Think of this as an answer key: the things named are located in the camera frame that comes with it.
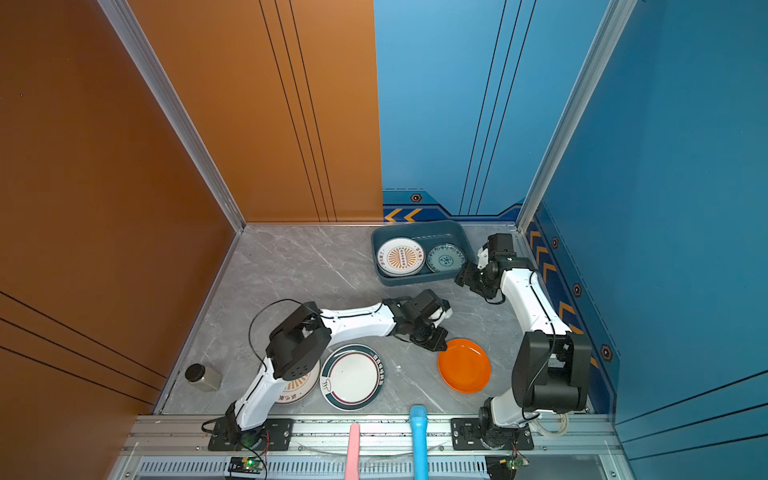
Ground circuit board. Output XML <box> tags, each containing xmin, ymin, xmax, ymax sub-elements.
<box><xmin>485</xmin><ymin>456</ymin><xmax>530</xmax><ymax>480</ymax></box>
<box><xmin>227</xmin><ymin>456</ymin><xmax>268</xmax><ymax>479</ymax></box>

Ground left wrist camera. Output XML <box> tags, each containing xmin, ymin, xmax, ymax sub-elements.
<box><xmin>430</xmin><ymin>307</ymin><xmax>453</xmax><ymax>326</ymax></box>

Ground left circuit board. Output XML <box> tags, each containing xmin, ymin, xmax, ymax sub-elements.
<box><xmin>227</xmin><ymin>456</ymin><xmax>268</xmax><ymax>479</ymax></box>

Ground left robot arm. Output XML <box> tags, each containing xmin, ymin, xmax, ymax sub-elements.
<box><xmin>218</xmin><ymin>289</ymin><xmax>452</xmax><ymax>445</ymax></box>

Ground right circuit board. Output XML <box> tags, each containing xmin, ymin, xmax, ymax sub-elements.
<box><xmin>485</xmin><ymin>456</ymin><xmax>530</xmax><ymax>480</ymax></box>

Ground white plate green red rim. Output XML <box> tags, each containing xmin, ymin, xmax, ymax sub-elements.
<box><xmin>319</xmin><ymin>344</ymin><xmax>385</xmax><ymax>411</ymax></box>

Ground small black round cap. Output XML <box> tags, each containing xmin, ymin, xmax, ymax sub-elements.
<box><xmin>184</xmin><ymin>363</ymin><xmax>222</xmax><ymax>392</ymax></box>

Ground pink handle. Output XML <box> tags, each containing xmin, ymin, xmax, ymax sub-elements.
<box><xmin>344</xmin><ymin>422</ymin><xmax>361</xmax><ymax>480</ymax></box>

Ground teal plastic bin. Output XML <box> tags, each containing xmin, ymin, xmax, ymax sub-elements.
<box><xmin>371</xmin><ymin>220</ymin><xmax>477</xmax><ymax>286</ymax></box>

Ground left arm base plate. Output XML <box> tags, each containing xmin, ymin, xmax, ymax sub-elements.
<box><xmin>201</xmin><ymin>417</ymin><xmax>294</xmax><ymax>453</ymax></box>

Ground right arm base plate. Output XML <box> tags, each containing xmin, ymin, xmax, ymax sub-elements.
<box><xmin>450</xmin><ymin>418</ymin><xmax>535</xmax><ymax>451</ymax></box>

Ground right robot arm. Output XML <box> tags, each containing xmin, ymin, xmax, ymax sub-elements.
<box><xmin>455</xmin><ymin>233</ymin><xmax>591</xmax><ymax>449</ymax></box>

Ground teal patterned plate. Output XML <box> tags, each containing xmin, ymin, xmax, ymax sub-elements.
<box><xmin>426</xmin><ymin>243</ymin><xmax>467</xmax><ymax>273</ymax></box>

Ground blue handle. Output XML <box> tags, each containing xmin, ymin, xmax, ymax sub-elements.
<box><xmin>409</xmin><ymin>405</ymin><xmax>428</xmax><ymax>480</ymax></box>

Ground large orange sunburst plate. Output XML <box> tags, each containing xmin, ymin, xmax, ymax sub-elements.
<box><xmin>276</xmin><ymin>362</ymin><xmax>321</xmax><ymax>405</ymax></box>

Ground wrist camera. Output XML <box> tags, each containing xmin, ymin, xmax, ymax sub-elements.
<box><xmin>477</xmin><ymin>245</ymin><xmax>489</xmax><ymax>270</ymax></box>
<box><xmin>430</xmin><ymin>307</ymin><xmax>453</xmax><ymax>326</ymax></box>

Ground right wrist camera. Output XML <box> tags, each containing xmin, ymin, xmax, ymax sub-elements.
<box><xmin>477</xmin><ymin>245</ymin><xmax>489</xmax><ymax>270</ymax></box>

